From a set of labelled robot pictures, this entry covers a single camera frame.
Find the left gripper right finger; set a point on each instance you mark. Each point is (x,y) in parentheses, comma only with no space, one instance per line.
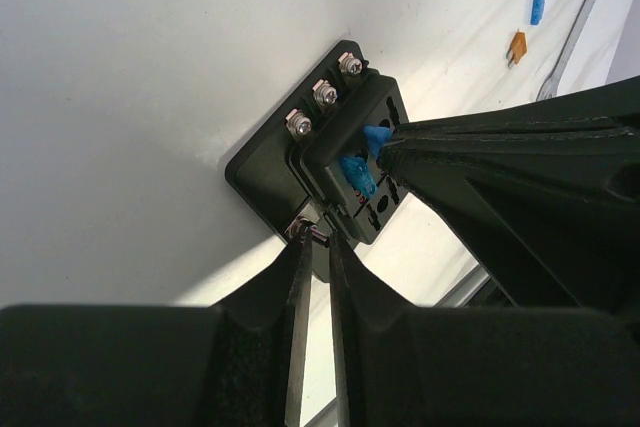
(399,364)

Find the blue fuse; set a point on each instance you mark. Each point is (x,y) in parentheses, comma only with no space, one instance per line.
(356,172)
(376,138)
(537,12)

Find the orange fuse lower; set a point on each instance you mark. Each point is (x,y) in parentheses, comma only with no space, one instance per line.
(517,49)

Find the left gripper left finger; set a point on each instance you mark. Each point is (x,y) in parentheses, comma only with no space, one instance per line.
(239,362)

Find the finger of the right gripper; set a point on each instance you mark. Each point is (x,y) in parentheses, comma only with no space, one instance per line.
(545,196)

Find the blue fuse on table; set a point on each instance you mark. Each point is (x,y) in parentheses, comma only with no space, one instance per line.
(537,12)

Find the black fuse box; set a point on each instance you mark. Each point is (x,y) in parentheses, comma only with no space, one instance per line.
(289,168)

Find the silver wrench right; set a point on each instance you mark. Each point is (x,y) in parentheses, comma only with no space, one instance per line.
(549,87)

